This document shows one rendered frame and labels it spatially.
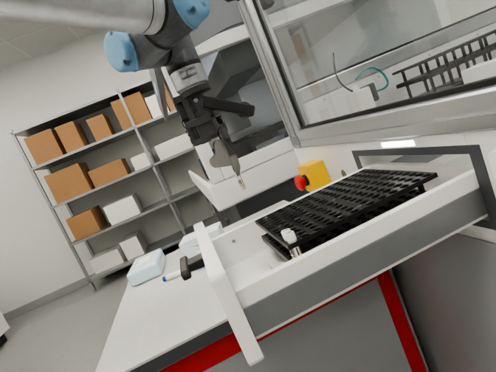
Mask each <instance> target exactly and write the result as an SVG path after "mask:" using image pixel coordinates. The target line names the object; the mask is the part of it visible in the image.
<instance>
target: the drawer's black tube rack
mask: <svg viewBox="0 0 496 372"><path fill-rule="evenodd" d="M436 177H438V174H437V173H434V172H419V171H405V170H376V169H364V170H361V171H359V172H357V173H355V174H353V175H351V176H348V177H346V178H344V179H342V180H340V181H338V182H335V183H334V184H332V185H329V186H328V187H325V188H323V189H321V190H318V191H317V192H315V193H313V194H311V195H308V196H306V197H304V198H302V199H300V200H298V201H295V202H293V203H291V204H289V205H287V206H285V207H282V208H280V209H279V210H276V211H275V212H273V213H270V214H268V215H266V216H265V217H266V218H268V219H269V220H271V221H273V222H274V223H276V224H277V225H278V227H282V228H284V229H287V228H289V229H290V230H292V231H294V233H295V235H296V238H299V239H301V241H302V243H303V244H301V245H300V246H299V247H300V250H301V252H302V254H303V253H305V252H308V251H309V250H311V249H314V248H315V247H318V246H319V245H321V244H324V243H325V242H327V241H330V240H331V239H333V238H336V237H337V236H339V235H342V234H343V233H346V232H347V231H349V230H352V229H353V228H355V227H358V226H359V225H361V224H364V223H365V222H367V221H370V220H371V219H373V218H376V217H377V216H380V215H381V214H383V213H386V212H387V211H389V210H392V209H393V208H395V207H398V206H399V205H401V204H404V203H405V202H408V201H409V200H411V199H414V198H415V197H417V196H420V195H421V194H423V193H426V192H427V191H428V190H425V189H424V185H423V184H424V183H426V182H428V181H430V180H432V179H434V178H436ZM416 187H417V188H418V190H417V189H414V188H416ZM261 237H262V239H263V242H265V243H266V244H267V245H268V246H269V247H270V248H271V249H272V250H274V251H275V252H276V253H277V254H278V255H279V256H280V257H281V258H282V259H284V260H285V262H287V261H290V260H291V259H292V256H291V254H290V252H289V250H288V249H287V248H285V246H284V245H282V244H281V243H279V242H278V241H277V240H275V239H274V238H273V237H272V236H271V235H269V234H268V233H266V234H264V235H262V236H261Z"/></svg>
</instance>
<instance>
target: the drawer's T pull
mask: <svg viewBox="0 0 496 372"><path fill-rule="evenodd" d="M179 262H180V274H181V276H182V279H183V280H188V279H190V278H191V277H192V275H191V271H194V270H196V269H198V268H200V267H202V266H204V260H203V257H202V254H201V253H200V254H198V255H195V256H193V257H192V258H189V259H188V257H187V256H183V257H181V258H180V259H179Z"/></svg>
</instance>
